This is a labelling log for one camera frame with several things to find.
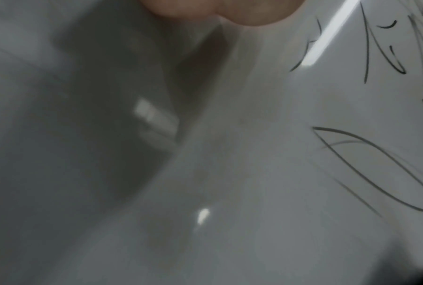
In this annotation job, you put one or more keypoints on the person's left hand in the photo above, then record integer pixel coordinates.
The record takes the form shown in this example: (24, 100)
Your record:
(246, 11)

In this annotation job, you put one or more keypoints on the white board with marker drawings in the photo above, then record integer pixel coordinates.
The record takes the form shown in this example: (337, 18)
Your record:
(302, 167)

